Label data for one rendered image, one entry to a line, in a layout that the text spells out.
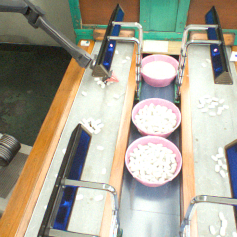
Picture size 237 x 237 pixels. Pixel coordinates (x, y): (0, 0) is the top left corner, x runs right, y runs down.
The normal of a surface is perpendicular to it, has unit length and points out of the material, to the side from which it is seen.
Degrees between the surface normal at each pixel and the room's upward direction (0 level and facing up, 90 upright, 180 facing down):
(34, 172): 0
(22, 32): 90
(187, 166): 0
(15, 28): 90
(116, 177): 0
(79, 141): 58
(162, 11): 90
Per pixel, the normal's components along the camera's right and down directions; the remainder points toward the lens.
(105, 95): -0.04, -0.67
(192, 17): -0.15, 0.73
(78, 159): 0.81, -0.29
